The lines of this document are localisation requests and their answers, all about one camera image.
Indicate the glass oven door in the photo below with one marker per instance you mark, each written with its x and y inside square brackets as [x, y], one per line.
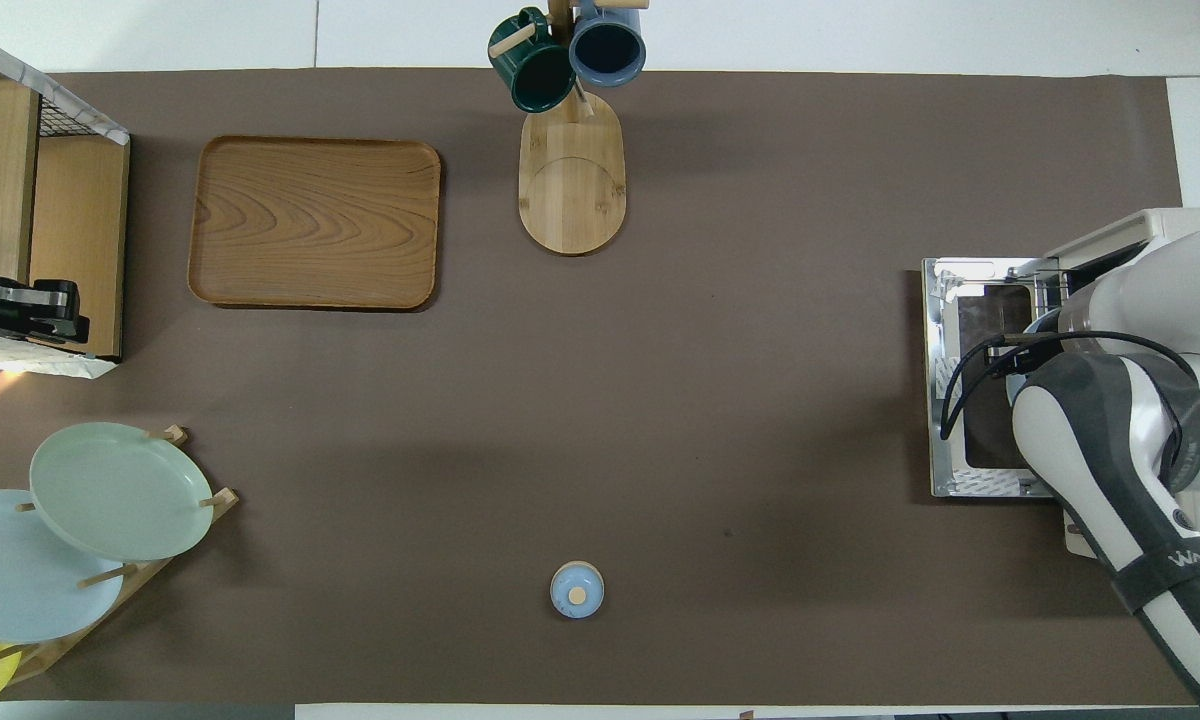
[990, 420]

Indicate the dark green mug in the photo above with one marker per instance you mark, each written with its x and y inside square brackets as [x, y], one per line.
[535, 70]

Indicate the pale green plate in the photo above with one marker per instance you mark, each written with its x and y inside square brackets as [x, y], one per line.
[120, 490]

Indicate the beige toaster oven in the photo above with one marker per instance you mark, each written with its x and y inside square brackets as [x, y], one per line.
[1110, 245]

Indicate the blue mug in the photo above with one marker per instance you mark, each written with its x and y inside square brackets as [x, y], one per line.
[607, 45]

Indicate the wooden plate rack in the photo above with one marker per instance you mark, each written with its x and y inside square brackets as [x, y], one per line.
[175, 550]

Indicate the white patterned cloth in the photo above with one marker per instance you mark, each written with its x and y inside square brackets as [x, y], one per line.
[30, 358]
[80, 112]

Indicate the light blue plate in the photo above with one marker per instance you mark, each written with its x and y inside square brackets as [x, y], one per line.
[20, 580]

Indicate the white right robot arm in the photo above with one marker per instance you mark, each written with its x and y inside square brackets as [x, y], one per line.
[1110, 470]

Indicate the wooden tray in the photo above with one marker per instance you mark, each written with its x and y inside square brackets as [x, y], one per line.
[310, 220]

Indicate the wooden mug tree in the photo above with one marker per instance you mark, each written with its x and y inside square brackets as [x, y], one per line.
[572, 190]

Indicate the brown table mat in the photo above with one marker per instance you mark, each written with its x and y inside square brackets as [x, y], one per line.
[760, 300]

